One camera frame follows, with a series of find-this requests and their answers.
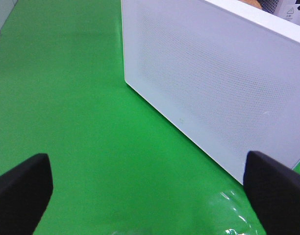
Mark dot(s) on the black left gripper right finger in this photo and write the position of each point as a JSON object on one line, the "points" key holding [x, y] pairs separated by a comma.
{"points": [[273, 191]]}

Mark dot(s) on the white microwave door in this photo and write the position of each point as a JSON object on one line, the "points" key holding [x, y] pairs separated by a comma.
{"points": [[225, 73]]}

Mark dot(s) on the burger with lettuce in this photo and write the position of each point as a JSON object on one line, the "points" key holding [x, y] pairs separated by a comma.
{"points": [[254, 3]]}

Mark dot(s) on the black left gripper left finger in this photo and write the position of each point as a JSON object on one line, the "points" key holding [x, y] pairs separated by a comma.
{"points": [[25, 192]]}

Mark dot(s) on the white microwave oven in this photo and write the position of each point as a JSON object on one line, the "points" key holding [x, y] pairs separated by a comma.
{"points": [[286, 9]]}

